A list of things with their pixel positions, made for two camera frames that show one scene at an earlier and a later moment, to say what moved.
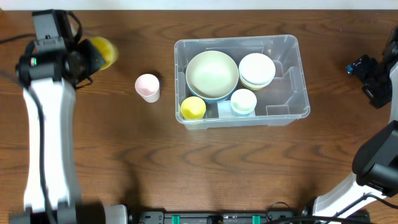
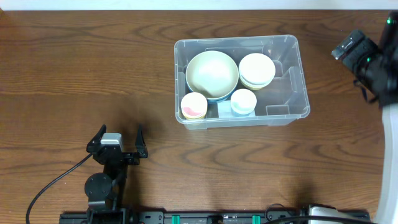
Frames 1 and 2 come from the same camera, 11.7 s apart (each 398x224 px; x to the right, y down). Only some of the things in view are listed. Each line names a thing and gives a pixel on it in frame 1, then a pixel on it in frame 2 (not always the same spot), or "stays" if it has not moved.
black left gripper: [86, 58] → [116, 156]
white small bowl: [257, 69] stays
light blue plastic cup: [237, 114] stays
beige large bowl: [212, 75] stays
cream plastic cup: [243, 101] stays
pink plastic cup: [148, 86] → [193, 105]
